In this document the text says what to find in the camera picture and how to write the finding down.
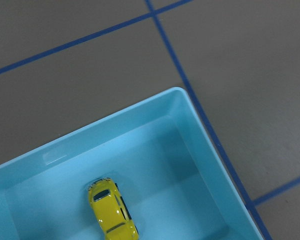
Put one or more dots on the yellow beetle toy car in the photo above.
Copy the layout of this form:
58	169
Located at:
110	210

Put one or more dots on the light blue plastic bin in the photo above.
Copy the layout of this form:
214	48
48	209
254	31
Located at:
157	151

